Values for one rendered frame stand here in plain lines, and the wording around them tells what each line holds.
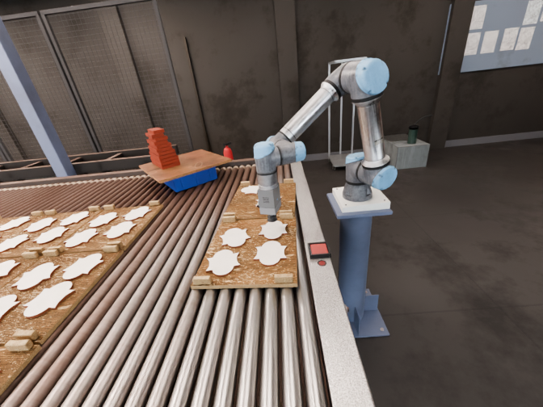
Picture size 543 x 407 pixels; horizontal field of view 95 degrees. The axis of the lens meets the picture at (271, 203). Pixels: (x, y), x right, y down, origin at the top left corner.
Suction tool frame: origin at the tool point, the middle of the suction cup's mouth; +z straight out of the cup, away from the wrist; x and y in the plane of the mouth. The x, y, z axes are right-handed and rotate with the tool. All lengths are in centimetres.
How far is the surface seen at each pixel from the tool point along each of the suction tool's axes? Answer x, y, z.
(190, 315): -12.3, 44.2, 7.5
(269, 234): -0.4, 4.3, 4.7
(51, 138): -200, -53, -27
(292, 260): 12.4, 17.1, 5.5
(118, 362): -23, 61, 8
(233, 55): -168, -347, -91
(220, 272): -9.8, 28.6, 4.6
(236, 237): -13.3, 8.7, 4.7
